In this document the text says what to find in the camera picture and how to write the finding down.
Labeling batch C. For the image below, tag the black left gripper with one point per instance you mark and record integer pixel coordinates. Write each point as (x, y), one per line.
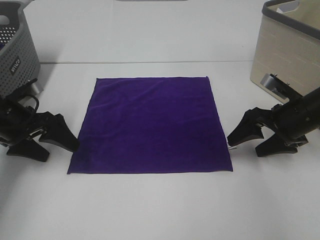
(19, 124)

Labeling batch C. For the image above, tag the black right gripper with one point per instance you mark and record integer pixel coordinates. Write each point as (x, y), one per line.
(290, 123)

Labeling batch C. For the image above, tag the purple towel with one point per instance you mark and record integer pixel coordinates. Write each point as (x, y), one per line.
(151, 125)

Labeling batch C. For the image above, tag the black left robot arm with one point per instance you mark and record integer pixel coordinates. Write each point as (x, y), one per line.
(23, 95)

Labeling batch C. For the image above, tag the grey perforated plastic basket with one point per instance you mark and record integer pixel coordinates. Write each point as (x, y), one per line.
(19, 62)

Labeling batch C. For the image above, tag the beige fabric storage bin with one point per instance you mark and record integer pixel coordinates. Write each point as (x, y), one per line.
(288, 45)

